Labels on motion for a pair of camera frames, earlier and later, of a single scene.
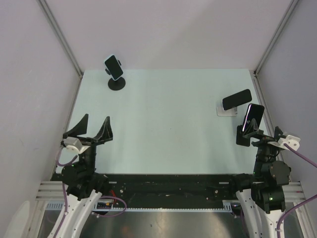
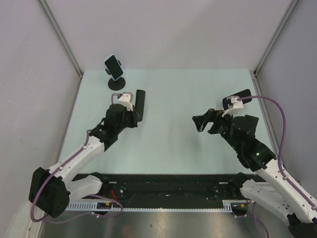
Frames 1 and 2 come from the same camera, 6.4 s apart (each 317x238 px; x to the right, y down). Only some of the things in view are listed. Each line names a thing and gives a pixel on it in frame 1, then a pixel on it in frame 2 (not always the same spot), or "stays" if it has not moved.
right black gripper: x=265 y=139 to x=201 y=121
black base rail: x=160 y=189 stays
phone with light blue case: x=113 y=67 stays
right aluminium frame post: x=291 y=9 stays
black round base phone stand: x=119 y=84 stays
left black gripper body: x=88 y=142 to x=129 y=119
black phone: x=254 y=111 to x=139 y=104
